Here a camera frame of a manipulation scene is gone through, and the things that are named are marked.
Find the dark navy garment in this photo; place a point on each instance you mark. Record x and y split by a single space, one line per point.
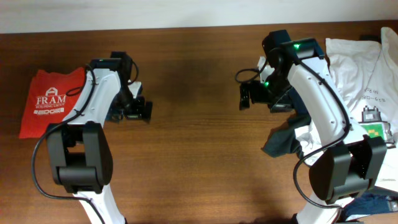
282 140

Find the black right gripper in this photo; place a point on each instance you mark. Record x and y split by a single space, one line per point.
254 96

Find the red printed t-shirt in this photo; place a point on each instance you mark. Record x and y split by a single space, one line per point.
48 102

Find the white printed t-shirt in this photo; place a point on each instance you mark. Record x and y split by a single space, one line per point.
360 78

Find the dark blue folded garment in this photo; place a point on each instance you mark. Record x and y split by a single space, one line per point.
369 204

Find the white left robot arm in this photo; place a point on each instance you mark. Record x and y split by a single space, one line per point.
80 157

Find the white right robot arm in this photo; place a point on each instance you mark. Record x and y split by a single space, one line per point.
350 159

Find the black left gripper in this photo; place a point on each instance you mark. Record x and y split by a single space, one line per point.
137 110

